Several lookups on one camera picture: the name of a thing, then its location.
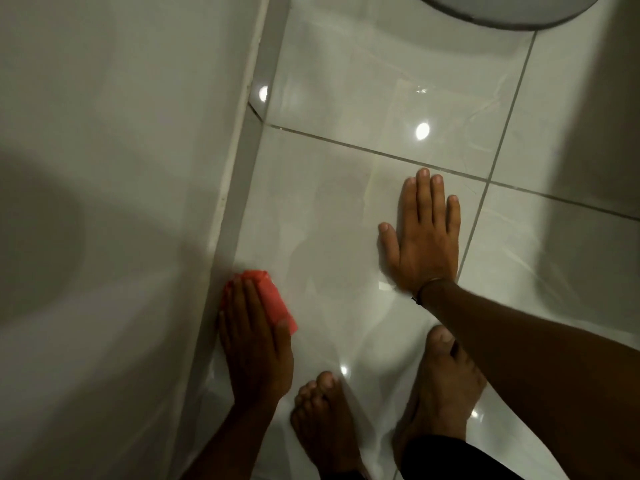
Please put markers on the person's foot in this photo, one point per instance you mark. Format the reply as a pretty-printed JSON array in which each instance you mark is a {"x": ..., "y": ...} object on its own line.
[
  {"x": 440, "y": 389},
  {"x": 327, "y": 424}
]

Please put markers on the black trousers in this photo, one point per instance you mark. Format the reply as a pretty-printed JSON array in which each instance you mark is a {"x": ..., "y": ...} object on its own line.
[{"x": 450, "y": 462}]

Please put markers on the person's right little finger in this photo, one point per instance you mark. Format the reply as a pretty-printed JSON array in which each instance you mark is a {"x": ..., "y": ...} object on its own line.
[{"x": 453, "y": 214}]

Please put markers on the person's right forearm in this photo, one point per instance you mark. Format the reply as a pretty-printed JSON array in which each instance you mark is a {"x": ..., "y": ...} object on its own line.
[{"x": 540, "y": 374}]

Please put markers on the person's right middle finger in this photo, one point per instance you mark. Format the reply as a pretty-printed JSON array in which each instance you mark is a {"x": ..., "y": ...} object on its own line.
[{"x": 424, "y": 197}]

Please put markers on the person's right foot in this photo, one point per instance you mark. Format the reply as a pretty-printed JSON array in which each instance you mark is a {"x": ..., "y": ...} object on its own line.
[{"x": 440, "y": 389}]

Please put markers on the person's left middle finger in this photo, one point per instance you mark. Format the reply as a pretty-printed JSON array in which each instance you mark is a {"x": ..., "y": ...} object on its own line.
[{"x": 239, "y": 302}]

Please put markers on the person's right hand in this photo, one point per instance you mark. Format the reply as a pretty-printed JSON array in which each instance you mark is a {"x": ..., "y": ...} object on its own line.
[{"x": 427, "y": 252}]

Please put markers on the person's left foot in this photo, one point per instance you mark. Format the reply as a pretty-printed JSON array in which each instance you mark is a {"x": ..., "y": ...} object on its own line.
[{"x": 327, "y": 424}]

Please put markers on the person's left thumb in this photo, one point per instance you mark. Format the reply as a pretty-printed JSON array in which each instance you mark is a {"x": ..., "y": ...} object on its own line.
[{"x": 284, "y": 338}]

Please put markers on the white round ceramic fixture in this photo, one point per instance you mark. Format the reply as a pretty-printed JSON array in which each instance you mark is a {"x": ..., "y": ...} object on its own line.
[{"x": 510, "y": 9}]

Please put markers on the person's left hand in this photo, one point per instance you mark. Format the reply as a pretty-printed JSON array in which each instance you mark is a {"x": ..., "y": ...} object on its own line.
[{"x": 257, "y": 362}]

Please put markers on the person's right thumb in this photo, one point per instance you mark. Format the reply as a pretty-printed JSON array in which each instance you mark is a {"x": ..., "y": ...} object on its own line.
[{"x": 388, "y": 243}]

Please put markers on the red cleaning cloth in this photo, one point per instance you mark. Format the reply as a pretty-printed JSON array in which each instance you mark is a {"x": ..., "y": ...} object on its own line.
[{"x": 272, "y": 297}]

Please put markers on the person's left forearm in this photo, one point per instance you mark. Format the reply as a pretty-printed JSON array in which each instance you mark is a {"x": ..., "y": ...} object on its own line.
[{"x": 227, "y": 444}]

